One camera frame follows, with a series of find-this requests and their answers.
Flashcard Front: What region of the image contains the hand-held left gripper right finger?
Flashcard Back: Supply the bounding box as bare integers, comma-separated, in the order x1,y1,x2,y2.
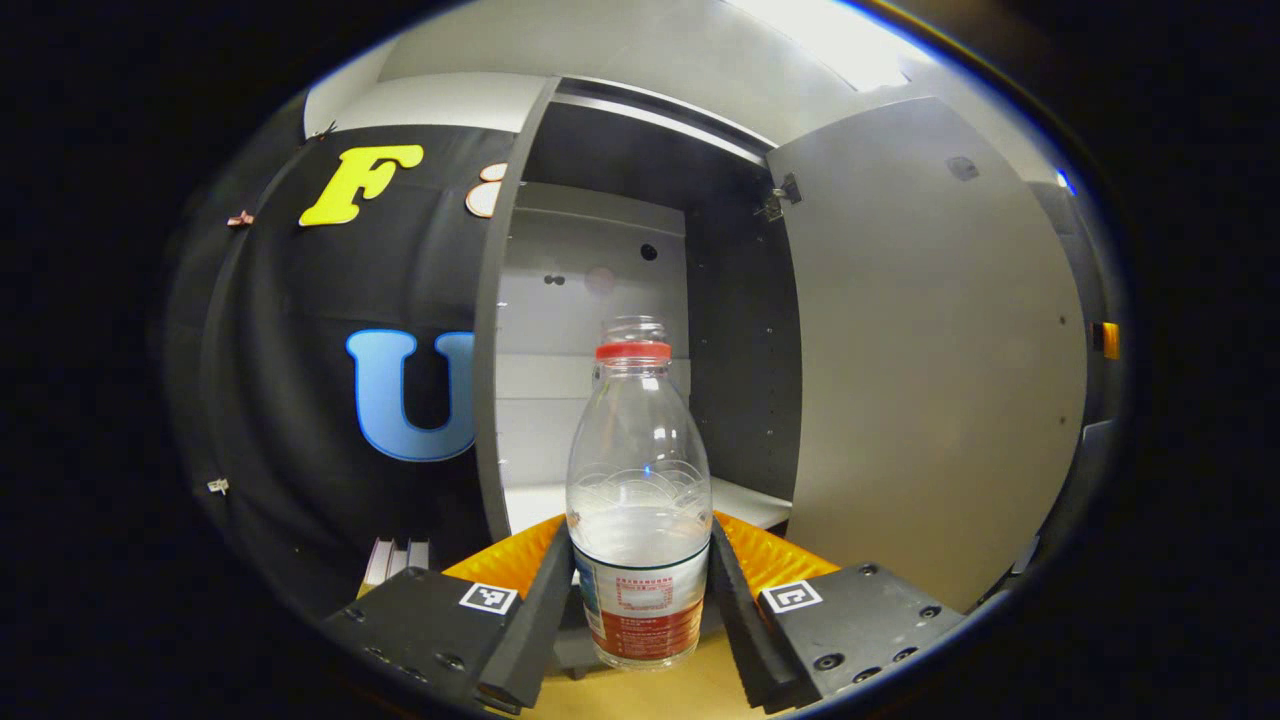
708,512,966,713

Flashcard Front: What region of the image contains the long ceiling light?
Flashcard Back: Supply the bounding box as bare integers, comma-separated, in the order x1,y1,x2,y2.
730,0,936,91

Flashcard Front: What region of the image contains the white cabinet door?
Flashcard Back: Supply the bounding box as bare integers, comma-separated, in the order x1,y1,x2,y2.
765,97,1089,613

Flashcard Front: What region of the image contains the clear plastic bottle red cap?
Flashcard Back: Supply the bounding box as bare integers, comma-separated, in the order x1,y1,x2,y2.
566,316,713,671

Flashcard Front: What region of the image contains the grey cabinet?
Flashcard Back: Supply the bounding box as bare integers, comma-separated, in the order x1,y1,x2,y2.
472,75,806,681

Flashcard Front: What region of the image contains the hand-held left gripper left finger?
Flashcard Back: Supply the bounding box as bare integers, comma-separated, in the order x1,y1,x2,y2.
322,515,576,713

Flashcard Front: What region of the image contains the black backdrop cloth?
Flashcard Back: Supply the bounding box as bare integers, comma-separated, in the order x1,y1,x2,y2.
170,95,521,606

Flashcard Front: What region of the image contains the metal door hinge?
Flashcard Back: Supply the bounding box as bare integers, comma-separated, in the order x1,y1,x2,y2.
755,175,803,223

